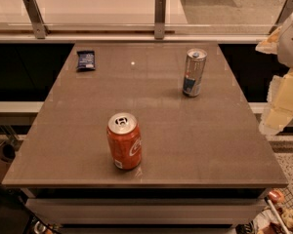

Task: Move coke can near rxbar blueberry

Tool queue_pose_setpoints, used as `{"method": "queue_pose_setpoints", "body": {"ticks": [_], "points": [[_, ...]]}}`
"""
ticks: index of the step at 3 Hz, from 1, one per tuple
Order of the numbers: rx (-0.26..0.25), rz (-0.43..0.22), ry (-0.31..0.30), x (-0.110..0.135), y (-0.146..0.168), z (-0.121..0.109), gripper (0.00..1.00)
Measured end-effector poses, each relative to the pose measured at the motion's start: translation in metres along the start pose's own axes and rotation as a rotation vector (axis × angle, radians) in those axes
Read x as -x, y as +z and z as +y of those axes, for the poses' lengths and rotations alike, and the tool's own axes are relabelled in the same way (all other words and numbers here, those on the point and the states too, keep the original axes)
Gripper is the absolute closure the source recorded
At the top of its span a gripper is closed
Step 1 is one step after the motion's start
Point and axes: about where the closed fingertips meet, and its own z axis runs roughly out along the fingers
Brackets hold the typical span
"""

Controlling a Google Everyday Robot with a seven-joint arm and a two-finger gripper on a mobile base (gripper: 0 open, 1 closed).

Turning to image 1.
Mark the dark round stool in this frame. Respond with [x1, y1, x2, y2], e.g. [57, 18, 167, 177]
[0, 142, 16, 183]

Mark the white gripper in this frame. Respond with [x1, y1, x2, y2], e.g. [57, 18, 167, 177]
[255, 13, 293, 136]

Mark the white table drawer front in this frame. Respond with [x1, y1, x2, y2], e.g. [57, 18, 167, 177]
[26, 199, 266, 225]

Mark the red coke can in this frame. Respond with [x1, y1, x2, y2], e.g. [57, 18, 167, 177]
[106, 112, 142, 170]

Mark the wire basket with snacks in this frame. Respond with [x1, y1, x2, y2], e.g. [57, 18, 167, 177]
[235, 188, 293, 234]

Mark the silver blue energy drink can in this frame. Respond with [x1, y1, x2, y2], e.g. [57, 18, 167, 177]
[183, 49, 207, 98]

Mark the right metal rail bracket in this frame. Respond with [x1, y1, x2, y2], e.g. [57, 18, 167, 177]
[270, 0, 293, 33]

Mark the blue rxbar blueberry wrapper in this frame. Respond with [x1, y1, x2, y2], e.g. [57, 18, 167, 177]
[77, 51, 96, 70]

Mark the left metal rail bracket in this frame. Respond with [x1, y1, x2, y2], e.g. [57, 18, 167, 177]
[22, 0, 48, 39]

